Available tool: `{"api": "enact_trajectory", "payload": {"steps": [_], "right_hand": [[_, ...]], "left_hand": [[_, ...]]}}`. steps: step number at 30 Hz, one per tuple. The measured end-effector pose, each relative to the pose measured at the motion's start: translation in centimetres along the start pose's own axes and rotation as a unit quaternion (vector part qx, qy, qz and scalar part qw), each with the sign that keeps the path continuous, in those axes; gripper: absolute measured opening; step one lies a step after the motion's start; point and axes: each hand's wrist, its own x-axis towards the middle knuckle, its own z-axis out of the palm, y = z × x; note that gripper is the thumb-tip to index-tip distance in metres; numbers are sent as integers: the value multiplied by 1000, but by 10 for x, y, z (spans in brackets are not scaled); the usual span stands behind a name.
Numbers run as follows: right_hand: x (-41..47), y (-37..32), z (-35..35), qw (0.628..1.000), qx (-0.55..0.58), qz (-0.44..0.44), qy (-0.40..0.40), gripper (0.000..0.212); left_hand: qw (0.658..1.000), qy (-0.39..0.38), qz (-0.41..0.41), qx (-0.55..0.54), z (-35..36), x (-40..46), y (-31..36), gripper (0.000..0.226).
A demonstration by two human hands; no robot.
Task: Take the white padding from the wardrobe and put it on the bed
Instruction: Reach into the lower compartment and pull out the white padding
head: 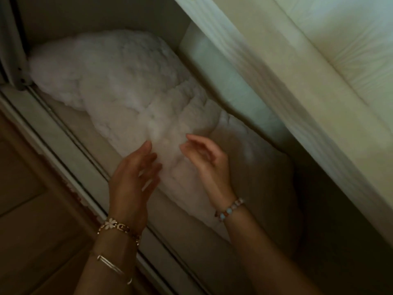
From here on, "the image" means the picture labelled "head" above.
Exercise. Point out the person's left hand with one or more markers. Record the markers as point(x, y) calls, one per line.
point(129, 193)

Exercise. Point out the person's right hand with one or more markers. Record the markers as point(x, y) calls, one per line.
point(215, 175)

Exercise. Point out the white fluffy pillow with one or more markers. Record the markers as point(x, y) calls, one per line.
point(122, 89)

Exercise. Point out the person's right forearm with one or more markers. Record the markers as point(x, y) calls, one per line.
point(267, 264)

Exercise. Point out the thin silver bangle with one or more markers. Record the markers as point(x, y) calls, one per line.
point(107, 262)

